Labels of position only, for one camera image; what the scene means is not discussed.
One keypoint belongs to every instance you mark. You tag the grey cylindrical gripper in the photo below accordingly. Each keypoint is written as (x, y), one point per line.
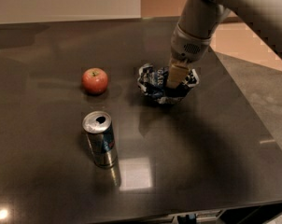
(187, 48)

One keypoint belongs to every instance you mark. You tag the blue chip bag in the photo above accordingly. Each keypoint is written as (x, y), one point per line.
(152, 83)

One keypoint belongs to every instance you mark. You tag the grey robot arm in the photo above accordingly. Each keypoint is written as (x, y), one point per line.
(200, 19)

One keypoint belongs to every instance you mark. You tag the red apple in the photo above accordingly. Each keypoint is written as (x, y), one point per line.
(94, 81)

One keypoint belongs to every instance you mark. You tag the silver blue soda can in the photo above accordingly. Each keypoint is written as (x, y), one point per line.
(100, 136)

